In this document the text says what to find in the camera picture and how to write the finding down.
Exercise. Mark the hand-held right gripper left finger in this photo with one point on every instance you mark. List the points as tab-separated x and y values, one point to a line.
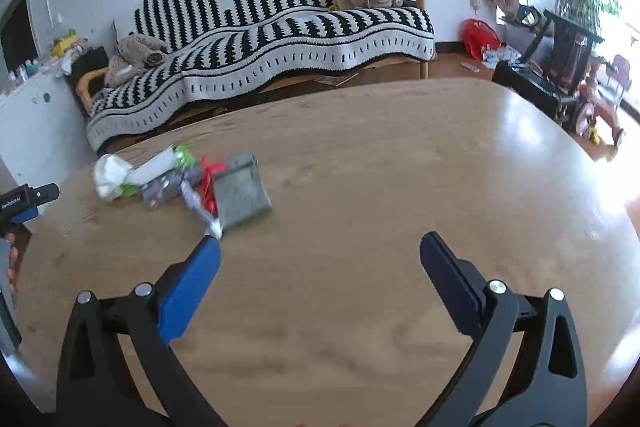
187	294

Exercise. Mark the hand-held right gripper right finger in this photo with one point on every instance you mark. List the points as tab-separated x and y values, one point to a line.
452	289

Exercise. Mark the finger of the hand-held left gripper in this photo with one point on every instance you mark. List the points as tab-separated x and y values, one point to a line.
24	215

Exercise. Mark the white plastic packet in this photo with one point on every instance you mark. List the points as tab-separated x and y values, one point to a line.
112	174

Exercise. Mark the silver wrapper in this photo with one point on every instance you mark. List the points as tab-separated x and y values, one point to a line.
200	209

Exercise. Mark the grey printed wrapper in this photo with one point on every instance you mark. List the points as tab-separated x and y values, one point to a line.
165	189

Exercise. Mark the grey pouch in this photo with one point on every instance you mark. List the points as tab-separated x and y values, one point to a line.
242	192

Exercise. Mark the green and white wrapper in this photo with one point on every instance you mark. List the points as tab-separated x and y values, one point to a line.
160	167

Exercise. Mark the person's left hand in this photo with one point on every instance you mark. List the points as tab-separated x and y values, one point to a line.
12	267

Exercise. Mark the white cabinet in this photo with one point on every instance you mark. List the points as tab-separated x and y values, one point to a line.
40	132

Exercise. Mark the wooden sofa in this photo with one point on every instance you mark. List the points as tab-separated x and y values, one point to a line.
90	82

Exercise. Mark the pile of small clutter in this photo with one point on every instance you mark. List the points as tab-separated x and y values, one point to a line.
50	62

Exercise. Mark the black side cabinet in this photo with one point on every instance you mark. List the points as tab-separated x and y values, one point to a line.
90	59

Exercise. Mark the yellow toy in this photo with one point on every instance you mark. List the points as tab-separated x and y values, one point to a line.
64	46

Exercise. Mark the black television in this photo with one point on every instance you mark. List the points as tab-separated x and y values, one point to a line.
15	32

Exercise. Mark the beige crumpled cloth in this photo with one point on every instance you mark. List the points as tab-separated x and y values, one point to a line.
135	57

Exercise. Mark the black low table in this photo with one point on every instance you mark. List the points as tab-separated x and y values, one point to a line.
530	87

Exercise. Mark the red tricycle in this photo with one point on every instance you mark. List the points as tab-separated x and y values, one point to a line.
597	107

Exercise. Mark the scattered paper litter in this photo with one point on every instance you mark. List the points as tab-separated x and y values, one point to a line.
500	56

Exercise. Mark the cardboard sheet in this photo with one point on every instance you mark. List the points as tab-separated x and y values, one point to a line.
335	80

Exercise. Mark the red plastic bag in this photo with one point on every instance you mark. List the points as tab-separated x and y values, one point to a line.
480	37

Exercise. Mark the black-white striped sofa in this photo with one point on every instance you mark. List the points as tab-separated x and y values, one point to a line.
260	42

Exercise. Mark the black wooden stand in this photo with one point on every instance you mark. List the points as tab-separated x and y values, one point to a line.
567	47

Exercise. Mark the small wall-hung object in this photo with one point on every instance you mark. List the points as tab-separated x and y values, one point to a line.
475	1

